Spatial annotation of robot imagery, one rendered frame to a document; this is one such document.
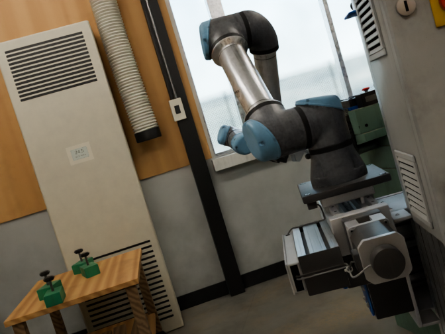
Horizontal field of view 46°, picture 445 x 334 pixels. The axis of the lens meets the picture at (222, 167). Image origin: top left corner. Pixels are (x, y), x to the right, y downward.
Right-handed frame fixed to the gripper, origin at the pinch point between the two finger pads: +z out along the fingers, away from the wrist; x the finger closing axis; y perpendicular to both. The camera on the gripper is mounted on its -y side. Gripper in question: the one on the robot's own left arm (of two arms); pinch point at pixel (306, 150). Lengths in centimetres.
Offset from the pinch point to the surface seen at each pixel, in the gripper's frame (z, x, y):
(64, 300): -74, -46, 81
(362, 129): 11.9, 17.3, -9.8
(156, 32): -53, -124, -63
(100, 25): -85, -122, -57
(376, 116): 16.4, 17.3, -15.8
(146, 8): -62, -126, -76
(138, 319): -42, -41, 83
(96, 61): -83, -109, -34
